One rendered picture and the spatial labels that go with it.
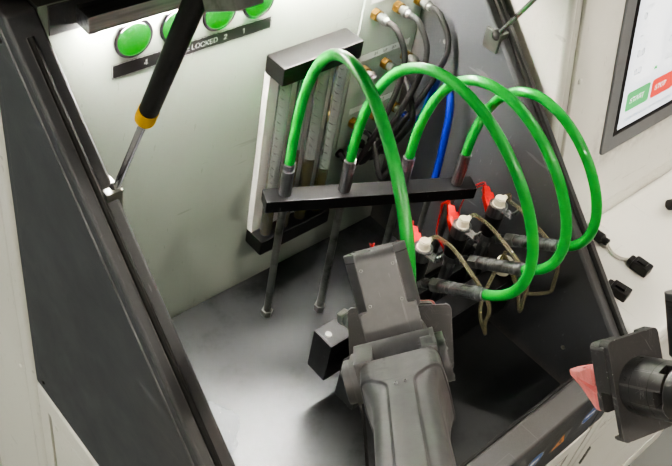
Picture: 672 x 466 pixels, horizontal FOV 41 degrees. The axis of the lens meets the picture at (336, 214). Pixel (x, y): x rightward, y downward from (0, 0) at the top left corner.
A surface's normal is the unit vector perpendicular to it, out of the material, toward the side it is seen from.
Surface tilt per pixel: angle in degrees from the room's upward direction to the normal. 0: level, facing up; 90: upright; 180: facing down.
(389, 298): 45
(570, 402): 0
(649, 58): 76
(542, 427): 0
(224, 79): 90
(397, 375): 40
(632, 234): 0
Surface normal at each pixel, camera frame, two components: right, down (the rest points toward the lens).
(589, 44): 0.67, 0.40
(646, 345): 0.41, -0.02
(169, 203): 0.65, 0.59
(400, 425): -0.26, -0.95
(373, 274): -0.09, -0.05
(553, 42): -0.74, 0.37
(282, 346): 0.15, -0.72
